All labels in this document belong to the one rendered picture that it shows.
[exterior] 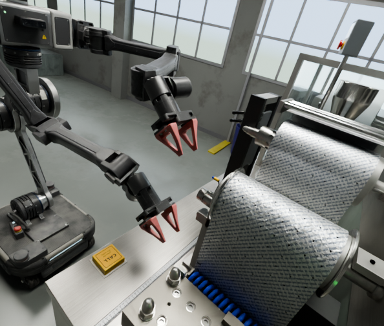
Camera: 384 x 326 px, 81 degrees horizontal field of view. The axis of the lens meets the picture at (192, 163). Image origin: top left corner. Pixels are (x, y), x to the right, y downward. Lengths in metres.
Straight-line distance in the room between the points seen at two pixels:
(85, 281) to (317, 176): 0.70
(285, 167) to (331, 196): 0.13
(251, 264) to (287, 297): 0.09
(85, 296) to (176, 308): 0.28
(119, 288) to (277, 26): 3.67
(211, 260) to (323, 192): 0.33
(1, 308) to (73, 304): 1.15
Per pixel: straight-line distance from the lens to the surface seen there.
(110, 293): 0.76
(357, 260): 0.51
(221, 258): 0.58
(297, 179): 0.67
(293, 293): 0.54
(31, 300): 1.86
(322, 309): 0.67
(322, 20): 3.80
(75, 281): 0.79
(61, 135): 0.88
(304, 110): 0.69
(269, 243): 0.49
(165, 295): 0.61
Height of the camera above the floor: 1.56
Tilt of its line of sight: 29 degrees down
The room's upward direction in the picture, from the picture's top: 14 degrees clockwise
